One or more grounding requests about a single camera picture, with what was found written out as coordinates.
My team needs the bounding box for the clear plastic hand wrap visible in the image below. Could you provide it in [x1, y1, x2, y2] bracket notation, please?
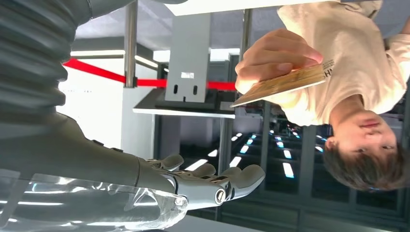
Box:
[0, 170, 189, 232]

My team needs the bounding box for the person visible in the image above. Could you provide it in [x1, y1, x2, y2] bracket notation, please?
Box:
[234, 0, 410, 192]

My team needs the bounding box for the dark metal pole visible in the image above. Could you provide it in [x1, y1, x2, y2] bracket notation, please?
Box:
[241, 9, 254, 58]

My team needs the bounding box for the grey kiosk stand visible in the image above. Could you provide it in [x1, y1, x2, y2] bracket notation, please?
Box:
[132, 13, 236, 120]

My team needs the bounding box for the red barrier belt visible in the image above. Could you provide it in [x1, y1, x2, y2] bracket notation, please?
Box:
[63, 58, 237, 92]

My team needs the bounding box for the chrome stanchion post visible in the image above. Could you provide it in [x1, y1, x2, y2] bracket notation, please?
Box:
[124, 0, 138, 88]

